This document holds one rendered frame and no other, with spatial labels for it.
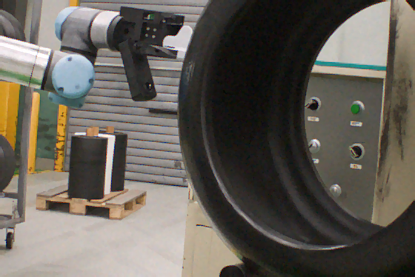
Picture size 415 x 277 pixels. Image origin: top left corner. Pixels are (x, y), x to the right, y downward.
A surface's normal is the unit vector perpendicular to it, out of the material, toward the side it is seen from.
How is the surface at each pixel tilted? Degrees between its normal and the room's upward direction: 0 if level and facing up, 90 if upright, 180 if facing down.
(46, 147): 90
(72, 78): 90
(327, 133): 90
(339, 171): 90
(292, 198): 57
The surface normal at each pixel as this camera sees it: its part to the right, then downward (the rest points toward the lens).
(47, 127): -0.25, 0.03
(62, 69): 0.18, 0.07
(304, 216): 0.12, -0.61
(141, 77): 0.77, -0.29
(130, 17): -0.59, 0.00
